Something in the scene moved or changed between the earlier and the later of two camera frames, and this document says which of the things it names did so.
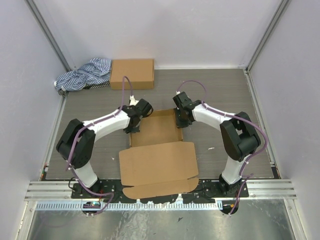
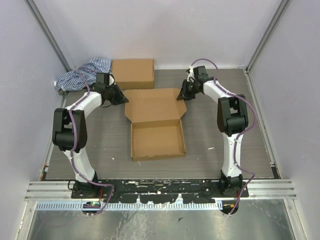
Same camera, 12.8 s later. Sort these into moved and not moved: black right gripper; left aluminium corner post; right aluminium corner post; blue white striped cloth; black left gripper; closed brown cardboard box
Moved: black left gripper; black right gripper
Not moved: closed brown cardboard box; right aluminium corner post; blue white striped cloth; left aluminium corner post
